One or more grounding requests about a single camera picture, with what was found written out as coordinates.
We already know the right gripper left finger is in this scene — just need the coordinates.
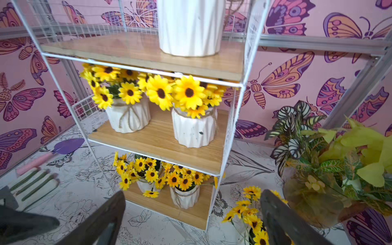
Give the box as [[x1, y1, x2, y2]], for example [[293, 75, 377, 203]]
[[57, 191, 126, 245]]

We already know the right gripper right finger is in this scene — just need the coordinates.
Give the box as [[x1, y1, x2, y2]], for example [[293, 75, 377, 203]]
[[259, 189, 331, 245]]

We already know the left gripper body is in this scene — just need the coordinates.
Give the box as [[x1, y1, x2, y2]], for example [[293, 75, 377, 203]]
[[1, 206, 60, 245]]

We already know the sunflower pot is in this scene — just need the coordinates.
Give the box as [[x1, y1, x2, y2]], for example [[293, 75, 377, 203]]
[[113, 152, 168, 198], [157, 0, 244, 57], [80, 63, 151, 133], [222, 186, 270, 245], [163, 162, 217, 209], [138, 73, 227, 148]]

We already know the white green gardening glove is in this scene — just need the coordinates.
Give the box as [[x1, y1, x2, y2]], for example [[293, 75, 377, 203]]
[[1, 167, 59, 211]]

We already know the green leafy potted plant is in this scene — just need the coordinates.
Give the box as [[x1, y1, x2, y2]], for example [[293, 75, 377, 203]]
[[265, 101, 392, 228]]

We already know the purple pink garden trowel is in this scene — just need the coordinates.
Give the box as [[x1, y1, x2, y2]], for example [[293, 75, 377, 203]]
[[16, 138, 85, 176]]

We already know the white wire wooden shelf unit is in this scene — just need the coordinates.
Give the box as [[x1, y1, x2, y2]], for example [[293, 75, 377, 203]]
[[10, 0, 272, 232]]

